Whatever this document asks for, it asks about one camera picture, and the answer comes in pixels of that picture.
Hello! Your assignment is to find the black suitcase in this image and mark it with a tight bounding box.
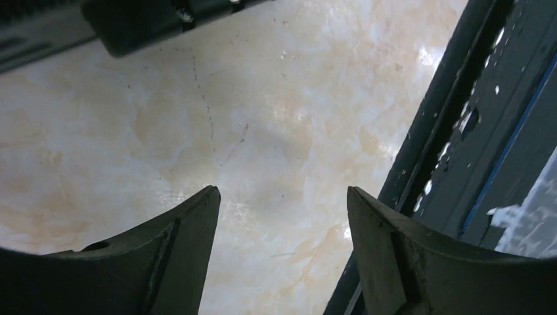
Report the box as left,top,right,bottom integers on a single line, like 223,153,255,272
1,0,258,74

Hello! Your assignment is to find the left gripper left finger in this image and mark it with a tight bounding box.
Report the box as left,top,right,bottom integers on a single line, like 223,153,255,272
1,186,221,314

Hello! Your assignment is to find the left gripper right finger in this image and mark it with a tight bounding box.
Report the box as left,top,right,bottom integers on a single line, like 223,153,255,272
347,186,556,314

